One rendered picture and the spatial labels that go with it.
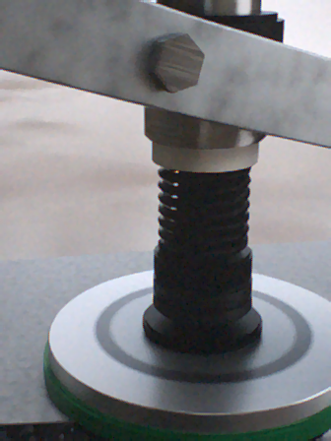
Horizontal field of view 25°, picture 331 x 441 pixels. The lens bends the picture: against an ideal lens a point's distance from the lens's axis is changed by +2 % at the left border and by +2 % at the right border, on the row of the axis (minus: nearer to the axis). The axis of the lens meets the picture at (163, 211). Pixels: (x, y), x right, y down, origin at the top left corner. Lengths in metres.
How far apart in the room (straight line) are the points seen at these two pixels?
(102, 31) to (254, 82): 0.09
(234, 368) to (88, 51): 0.22
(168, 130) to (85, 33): 0.10
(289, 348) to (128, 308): 0.12
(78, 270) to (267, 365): 0.27
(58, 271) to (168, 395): 0.27
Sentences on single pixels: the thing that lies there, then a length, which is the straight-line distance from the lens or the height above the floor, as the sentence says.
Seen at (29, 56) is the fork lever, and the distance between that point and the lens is 0.36.
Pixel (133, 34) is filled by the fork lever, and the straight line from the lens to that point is 0.38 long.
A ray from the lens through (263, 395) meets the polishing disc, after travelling 0.45.
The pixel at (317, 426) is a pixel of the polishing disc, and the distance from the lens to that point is 0.46.
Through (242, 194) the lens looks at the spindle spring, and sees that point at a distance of 0.47.
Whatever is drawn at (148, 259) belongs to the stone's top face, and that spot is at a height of 0.82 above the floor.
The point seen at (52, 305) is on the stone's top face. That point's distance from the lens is 0.62.
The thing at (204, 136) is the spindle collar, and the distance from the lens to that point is 0.44.
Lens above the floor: 1.08
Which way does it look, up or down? 18 degrees down
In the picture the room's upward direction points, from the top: straight up
